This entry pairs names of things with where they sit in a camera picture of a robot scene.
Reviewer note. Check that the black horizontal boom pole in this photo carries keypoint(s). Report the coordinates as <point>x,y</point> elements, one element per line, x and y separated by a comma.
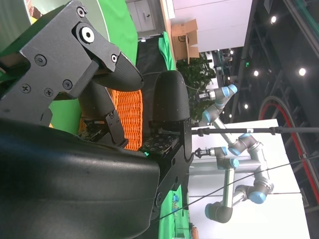
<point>236,130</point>

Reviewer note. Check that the brown cardboard box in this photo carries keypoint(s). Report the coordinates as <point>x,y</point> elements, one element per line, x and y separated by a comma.
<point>184,37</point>

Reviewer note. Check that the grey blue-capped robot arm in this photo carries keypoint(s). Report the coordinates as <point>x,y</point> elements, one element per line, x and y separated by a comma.
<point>221,124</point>

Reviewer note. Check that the green leafy plant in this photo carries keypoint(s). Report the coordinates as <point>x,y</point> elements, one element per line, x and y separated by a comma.
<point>197,74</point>

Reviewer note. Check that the grey drawer cabinet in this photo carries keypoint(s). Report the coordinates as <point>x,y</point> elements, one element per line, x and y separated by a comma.
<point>144,15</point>

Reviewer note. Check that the grey blue-capped arm with gripper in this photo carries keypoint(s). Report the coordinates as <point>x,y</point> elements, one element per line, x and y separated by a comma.
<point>229,186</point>

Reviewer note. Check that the orange wicker basket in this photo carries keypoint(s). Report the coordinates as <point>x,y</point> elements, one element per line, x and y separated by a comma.
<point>129,114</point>

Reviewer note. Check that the green tablecloth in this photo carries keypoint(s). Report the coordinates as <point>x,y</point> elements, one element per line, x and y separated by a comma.
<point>119,30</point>

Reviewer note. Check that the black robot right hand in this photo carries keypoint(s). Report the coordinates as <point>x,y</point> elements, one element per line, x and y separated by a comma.
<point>74,186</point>

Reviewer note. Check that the red curved rail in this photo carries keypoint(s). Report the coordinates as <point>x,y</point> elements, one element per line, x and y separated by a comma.
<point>294,132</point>

